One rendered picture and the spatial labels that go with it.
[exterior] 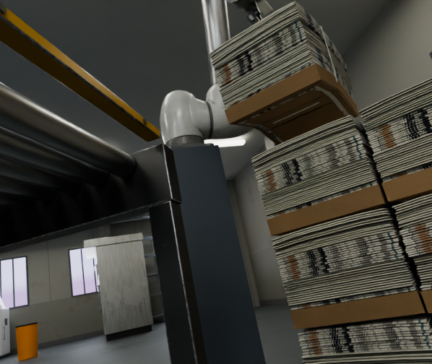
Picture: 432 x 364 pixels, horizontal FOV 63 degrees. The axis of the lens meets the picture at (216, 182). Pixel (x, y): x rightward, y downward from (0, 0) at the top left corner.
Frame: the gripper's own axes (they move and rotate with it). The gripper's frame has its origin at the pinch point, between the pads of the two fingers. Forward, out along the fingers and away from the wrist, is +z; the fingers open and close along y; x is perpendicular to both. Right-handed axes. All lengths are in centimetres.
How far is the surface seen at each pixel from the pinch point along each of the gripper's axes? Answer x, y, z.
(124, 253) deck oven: -562, -51, 386
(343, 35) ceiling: -21, -186, 273
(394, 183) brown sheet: 23, 67, -12
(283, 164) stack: -1, 54, -13
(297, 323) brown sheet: -7, 93, -11
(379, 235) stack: 17, 77, -11
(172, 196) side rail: -10, 66, -46
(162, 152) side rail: -11, 56, -47
